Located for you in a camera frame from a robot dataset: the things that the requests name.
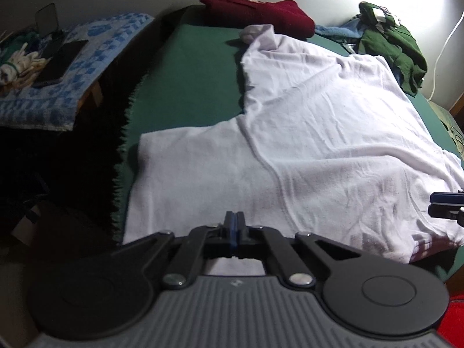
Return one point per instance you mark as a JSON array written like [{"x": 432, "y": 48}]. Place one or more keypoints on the blue patterned towel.
[{"x": 105, "y": 47}]

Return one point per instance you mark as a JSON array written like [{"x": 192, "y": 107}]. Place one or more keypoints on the light blue knit garment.
[{"x": 339, "y": 31}]

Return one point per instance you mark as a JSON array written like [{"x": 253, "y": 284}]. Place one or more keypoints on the person's red clothing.
[{"x": 451, "y": 326}]

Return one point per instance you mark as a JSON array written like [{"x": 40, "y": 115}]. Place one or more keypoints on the green sweater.
[{"x": 395, "y": 47}]

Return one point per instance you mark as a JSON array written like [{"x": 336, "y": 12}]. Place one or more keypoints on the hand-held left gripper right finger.
[{"x": 241, "y": 232}]

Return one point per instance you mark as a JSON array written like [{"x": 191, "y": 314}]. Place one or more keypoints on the green white floral cloth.
[{"x": 20, "y": 65}]

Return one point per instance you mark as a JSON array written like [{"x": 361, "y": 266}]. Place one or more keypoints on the wooden door frame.
[{"x": 457, "y": 105}]

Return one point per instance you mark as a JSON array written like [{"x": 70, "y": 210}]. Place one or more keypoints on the white T-shirt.
[{"x": 308, "y": 134}]

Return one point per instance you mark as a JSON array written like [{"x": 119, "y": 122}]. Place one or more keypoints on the folded dark red sweater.
[{"x": 261, "y": 11}]

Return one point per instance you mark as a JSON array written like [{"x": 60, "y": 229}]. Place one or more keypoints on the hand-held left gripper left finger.
[{"x": 230, "y": 232}]

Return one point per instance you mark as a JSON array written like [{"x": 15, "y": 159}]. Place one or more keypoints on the dark rectangular device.
[{"x": 46, "y": 20}]

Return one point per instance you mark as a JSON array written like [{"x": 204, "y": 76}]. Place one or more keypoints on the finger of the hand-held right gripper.
[
  {"x": 447, "y": 212},
  {"x": 447, "y": 198}
]

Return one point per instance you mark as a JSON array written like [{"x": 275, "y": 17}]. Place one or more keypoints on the black smartphone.
[{"x": 61, "y": 63}]

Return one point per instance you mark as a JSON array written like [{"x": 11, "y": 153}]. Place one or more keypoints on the cartoon printed bed sheet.
[{"x": 444, "y": 119}]

